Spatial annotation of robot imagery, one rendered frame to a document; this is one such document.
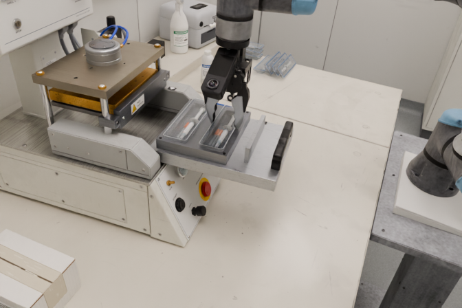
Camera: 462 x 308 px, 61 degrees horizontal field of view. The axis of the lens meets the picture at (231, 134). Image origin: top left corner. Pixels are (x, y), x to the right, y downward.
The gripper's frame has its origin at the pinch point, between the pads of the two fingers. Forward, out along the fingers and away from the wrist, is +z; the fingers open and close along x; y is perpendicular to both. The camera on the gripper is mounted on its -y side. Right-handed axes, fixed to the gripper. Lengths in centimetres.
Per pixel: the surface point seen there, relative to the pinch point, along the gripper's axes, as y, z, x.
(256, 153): -3.3, 4.0, -9.0
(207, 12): 95, 5, 39
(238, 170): -10.4, 4.1, -7.0
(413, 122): 212, 99, -88
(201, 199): -3.3, 22.6, 3.8
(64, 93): -10.2, -4.8, 34.4
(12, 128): -12, 8, 51
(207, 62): 63, 15, 27
